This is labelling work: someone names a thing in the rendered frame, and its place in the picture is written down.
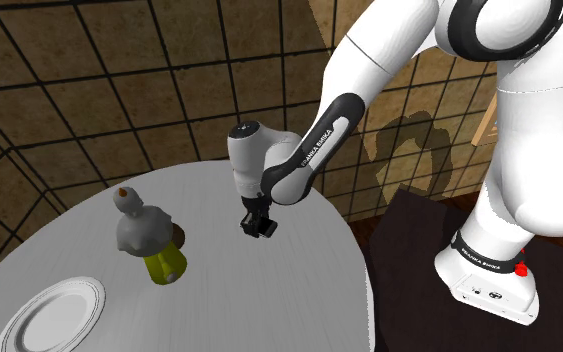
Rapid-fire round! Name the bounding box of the grey and yellow-green figure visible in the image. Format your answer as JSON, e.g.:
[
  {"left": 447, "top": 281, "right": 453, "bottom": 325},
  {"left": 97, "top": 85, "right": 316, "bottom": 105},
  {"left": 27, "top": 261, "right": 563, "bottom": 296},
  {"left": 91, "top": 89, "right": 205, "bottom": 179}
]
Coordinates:
[{"left": 112, "top": 186, "right": 189, "bottom": 286}]

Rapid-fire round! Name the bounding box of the small brown round object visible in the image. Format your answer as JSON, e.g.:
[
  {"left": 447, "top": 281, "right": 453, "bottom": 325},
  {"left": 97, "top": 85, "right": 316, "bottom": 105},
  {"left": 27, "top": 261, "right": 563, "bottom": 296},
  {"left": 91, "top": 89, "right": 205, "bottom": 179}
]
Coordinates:
[{"left": 170, "top": 222, "right": 187, "bottom": 248}]

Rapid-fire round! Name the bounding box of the dark robot stand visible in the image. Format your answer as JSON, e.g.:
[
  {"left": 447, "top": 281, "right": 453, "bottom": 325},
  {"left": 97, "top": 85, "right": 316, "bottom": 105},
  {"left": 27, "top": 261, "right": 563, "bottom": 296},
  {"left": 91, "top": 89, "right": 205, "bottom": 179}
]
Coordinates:
[{"left": 367, "top": 187, "right": 563, "bottom": 352}]

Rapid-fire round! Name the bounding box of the light wooden frame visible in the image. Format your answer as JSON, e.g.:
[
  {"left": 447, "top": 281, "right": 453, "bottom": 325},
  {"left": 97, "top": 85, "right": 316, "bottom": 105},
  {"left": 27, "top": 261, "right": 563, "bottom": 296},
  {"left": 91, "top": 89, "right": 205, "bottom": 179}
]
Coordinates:
[{"left": 470, "top": 91, "right": 500, "bottom": 148}]

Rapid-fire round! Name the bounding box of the white round table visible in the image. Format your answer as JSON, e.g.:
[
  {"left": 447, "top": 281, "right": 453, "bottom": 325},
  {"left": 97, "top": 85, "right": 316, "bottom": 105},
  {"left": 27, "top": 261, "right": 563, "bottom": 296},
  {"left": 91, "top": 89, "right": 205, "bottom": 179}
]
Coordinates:
[{"left": 0, "top": 159, "right": 376, "bottom": 352}]

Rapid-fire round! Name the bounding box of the white round plate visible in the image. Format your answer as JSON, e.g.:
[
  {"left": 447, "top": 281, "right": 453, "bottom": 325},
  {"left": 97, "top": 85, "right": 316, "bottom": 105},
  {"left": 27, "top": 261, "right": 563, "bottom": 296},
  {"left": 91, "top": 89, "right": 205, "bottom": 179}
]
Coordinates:
[{"left": 0, "top": 276, "right": 107, "bottom": 352}]

